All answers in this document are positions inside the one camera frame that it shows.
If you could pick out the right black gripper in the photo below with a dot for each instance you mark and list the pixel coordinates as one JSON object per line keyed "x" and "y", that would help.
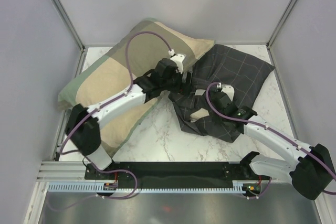
{"x": 214, "y": 113}

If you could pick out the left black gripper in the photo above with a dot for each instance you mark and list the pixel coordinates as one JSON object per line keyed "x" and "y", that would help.
{"x": 187, "y": 86}

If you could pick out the dark grey plaid pillowcase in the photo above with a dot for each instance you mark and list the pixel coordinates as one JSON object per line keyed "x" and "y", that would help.
{"x": 244, "y": 72}

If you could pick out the cream pillow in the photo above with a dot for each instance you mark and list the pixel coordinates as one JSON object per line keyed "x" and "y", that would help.
{"x": 201, "y": 113}

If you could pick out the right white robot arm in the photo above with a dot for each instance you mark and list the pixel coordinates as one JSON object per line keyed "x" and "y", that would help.
{"x": 308, "y": 168}

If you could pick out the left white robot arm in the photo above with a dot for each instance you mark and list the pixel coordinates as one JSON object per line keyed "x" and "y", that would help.
{"x": 84, "y": 125}

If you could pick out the green beige patchwork pillow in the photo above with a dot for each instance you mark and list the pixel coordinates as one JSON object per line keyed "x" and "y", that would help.
{"x": 139, "y": 51}

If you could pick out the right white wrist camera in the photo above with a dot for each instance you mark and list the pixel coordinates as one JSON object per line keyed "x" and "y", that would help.
{"x": 227, "y": 89}

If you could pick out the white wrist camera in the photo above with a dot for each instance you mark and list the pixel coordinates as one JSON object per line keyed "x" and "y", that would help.
{"x": 178, "y": 59}
{"x": 227, "y": 89}

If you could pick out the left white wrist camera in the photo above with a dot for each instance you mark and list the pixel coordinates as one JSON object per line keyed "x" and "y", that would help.
{"x": 178, "y": 59}

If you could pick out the light blue slotted cable duct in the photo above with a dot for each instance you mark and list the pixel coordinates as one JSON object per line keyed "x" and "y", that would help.
{"x": 101, "y": 187}

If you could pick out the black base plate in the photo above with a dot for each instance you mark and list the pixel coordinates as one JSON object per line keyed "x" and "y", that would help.
{"x": 175, "y": 174}

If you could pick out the right aluminium frame post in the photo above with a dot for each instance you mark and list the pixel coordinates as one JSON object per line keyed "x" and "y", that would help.
{"x": 287, "y": 12}

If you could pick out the aluminium frame post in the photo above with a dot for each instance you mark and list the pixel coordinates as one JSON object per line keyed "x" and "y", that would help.
{"x": 287, "y": 12}
{"x": 65, "y": 18}

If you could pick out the left aluminium frame post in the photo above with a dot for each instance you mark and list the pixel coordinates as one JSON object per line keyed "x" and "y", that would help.
{"x": 65, "y": 18}

